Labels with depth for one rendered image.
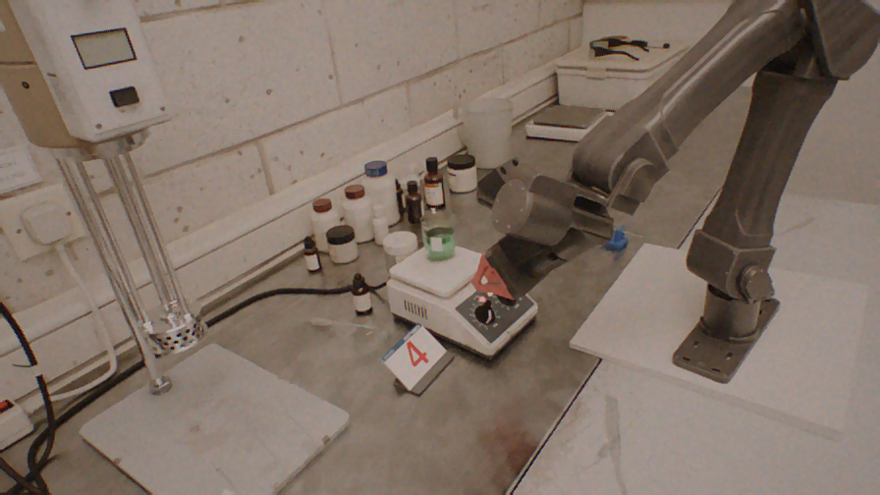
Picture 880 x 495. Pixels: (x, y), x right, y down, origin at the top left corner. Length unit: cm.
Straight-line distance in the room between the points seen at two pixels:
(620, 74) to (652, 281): 97
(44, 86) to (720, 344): 79
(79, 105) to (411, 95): 98
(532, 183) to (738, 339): 41
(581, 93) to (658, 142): 131
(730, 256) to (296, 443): 57
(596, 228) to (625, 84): 126
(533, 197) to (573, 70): 137
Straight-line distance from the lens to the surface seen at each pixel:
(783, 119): 74
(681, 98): 63
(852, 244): 122
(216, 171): 109
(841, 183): 223
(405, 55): 142
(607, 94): 188
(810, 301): 99
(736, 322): 84
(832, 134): 218
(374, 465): 72
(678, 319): 90
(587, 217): 61
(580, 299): 95
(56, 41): 56
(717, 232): 78
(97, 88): 57
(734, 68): 67
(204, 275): 107
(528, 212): 55
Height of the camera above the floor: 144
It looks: 29 degrees down
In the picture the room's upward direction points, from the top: 6 degrees counter-clockwise
